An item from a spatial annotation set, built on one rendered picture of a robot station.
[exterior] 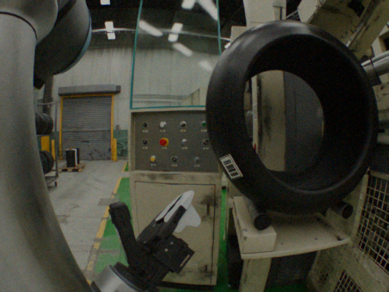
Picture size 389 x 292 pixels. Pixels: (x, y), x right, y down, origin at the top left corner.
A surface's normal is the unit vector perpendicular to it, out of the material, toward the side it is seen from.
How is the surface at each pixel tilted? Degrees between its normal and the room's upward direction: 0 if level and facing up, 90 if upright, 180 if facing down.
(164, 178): 90
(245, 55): 84
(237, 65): 86
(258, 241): 90
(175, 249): 70
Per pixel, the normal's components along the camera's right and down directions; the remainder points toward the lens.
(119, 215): 0.50, -0.24
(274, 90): -0.11, 0.05
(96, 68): 0.28, 0.05
